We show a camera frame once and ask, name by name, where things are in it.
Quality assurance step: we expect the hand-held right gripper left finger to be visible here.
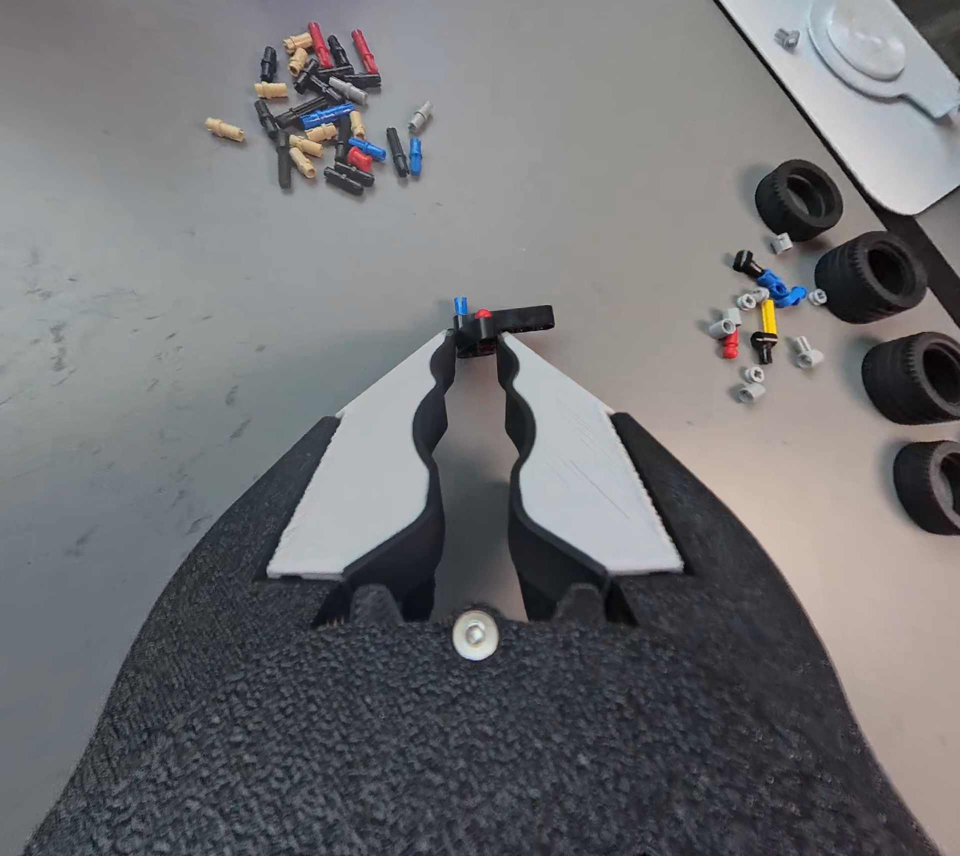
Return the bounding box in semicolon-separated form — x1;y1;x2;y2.
267;329;456;620

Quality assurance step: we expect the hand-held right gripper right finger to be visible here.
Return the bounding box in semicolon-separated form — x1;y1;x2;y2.
496;332;685;620

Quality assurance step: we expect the short black holed brick beam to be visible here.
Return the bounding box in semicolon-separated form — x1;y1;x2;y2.
452;295;556;332

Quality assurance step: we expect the grey desk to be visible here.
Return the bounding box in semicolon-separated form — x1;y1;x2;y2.
0;0;960;856

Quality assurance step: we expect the scatter of small brick connectors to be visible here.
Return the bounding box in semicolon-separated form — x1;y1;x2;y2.
707;233;828;407

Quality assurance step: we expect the black rubber toy tyre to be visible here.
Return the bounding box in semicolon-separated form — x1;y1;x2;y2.
861;331;960;425
813;229;931;324
892;439;960;536
753;158;845;243

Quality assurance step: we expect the pile of small connector pins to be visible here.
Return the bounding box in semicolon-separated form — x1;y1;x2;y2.
204;22;436;197

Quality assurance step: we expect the silver monitor stand base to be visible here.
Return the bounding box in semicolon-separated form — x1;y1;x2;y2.
693;0;960;218

